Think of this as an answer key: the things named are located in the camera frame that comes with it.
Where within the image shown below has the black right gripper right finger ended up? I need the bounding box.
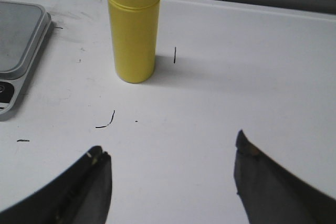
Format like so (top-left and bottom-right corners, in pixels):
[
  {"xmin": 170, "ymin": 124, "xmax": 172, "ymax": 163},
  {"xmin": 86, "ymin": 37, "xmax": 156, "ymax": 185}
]
[{"xmin": 234, "ymin": 130, "xmax": 335, "ymax": 223}]

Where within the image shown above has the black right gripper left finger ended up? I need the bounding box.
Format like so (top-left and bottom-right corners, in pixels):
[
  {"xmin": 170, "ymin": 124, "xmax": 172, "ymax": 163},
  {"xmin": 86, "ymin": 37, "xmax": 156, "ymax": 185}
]
[{"xmin": 1, "ymin": 146, "xmax": 112, "ymax": 223}]

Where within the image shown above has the yellow squeeze bottle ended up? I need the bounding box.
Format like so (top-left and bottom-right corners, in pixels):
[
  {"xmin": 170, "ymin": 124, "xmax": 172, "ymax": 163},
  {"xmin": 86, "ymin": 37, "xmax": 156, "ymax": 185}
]
[{"xmin": 108, "ymin": 0, "xmax": 161, "ymax": 83}]

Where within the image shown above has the silver digital kitchen scale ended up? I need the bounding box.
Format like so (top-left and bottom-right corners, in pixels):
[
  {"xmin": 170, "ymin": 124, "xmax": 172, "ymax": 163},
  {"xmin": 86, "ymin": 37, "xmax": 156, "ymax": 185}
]
[{"xmin": 1, "ymin": 0, "xmax": 54, "ymax": 121}]

